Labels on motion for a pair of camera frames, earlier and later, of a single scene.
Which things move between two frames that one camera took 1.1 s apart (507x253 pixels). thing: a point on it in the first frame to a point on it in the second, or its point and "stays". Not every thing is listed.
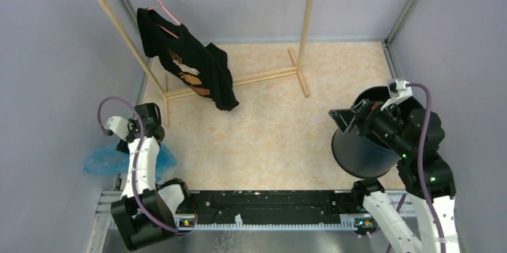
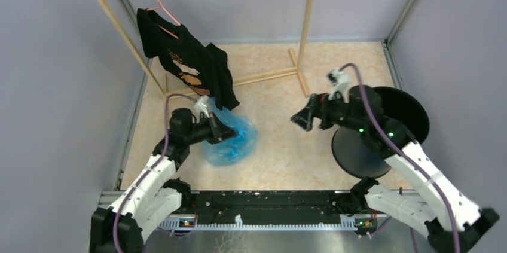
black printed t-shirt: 204,68 stays
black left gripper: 131,124 to 219,131
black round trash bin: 359,154 stays
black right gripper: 344,118 to 317,106
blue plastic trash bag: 110,160 to 234,149
